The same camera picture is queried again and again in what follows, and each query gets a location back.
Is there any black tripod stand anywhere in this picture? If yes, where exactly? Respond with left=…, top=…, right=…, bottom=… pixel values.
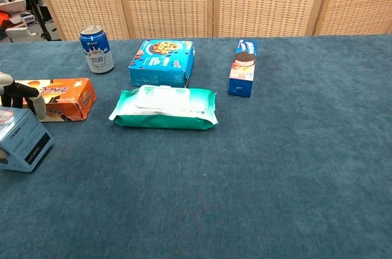
left=12, top=0, right=53, bottom=42

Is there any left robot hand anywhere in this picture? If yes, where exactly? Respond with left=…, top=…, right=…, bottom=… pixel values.
left=0, top=71, right=47, bottom=160

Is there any blue and white can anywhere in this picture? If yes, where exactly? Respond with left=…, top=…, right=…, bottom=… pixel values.
left=79, top=24, right=115, bottom=74

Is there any green wet wipes pack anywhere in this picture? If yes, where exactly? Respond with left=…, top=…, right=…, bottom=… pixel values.
left=108, top=84, right=219, bottom=130

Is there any white cardboard box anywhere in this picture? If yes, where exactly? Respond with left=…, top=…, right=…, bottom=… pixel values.
left=0, top=0, right=28, bottom=12

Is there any blue sandwich cookie box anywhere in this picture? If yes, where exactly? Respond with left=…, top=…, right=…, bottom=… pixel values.
left=227, top=39, right=258, bottom=98

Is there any blue table cloth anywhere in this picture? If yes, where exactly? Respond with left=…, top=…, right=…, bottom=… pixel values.
left=0, top=34, right=392, bottom=259

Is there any orange cloth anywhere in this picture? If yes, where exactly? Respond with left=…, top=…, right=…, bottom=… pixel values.
left=0, top=10, right=13, bottom=29

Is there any flat white box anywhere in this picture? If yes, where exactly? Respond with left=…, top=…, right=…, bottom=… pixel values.
left=5, top=25, right=38, bottom=39

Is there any light blue cardboard box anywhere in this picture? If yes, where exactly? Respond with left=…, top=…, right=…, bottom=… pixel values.
left=0, top=106, right=55, bottom=173

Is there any orange snack box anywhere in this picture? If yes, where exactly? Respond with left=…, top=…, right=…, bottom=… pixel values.
left=13, top=77, right=97, bottom=122

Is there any small blue white box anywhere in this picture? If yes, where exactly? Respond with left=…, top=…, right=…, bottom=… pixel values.
left=20, top=13, right=36, bottom=26

